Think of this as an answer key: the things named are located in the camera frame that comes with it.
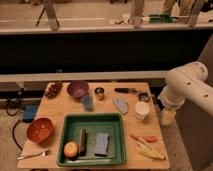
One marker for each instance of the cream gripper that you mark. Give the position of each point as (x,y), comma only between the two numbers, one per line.
(167,116)

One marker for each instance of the blue sponge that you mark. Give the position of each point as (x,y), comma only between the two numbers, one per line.
(101,145)

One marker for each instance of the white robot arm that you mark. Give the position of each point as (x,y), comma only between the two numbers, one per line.
(185,82)

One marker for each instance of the white cup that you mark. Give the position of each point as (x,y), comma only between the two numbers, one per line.
(142,109)

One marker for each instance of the orange carrot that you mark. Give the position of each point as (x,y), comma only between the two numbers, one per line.
(150,139)

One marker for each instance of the small dark round lid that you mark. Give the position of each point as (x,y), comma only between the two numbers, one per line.
(143,97)

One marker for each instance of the grey blue cloth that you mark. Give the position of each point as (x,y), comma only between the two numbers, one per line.
(121,105)

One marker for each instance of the small metal cup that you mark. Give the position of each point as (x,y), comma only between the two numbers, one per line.
(99,92)

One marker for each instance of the blue plastic cup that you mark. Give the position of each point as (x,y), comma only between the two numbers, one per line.
(87,102)

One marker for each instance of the green plastic tray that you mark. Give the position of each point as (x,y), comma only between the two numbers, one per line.
(94,124)

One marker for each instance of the dark brush block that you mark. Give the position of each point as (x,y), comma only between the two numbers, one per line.
(83,141)

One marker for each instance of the purple bowl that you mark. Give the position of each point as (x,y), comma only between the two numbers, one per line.
(78,88)

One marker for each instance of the red yellow apple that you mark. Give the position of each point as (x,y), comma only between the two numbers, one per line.
(70,149)

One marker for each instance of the bunch of dark grapes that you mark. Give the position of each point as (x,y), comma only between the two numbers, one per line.
(54,90)

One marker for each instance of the orange plastic bowl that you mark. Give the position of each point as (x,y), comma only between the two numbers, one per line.
(40,130)

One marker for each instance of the blue power box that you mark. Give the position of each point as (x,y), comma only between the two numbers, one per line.
(29,113)

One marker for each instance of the black handled knife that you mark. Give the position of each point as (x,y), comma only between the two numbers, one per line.
(127,90)

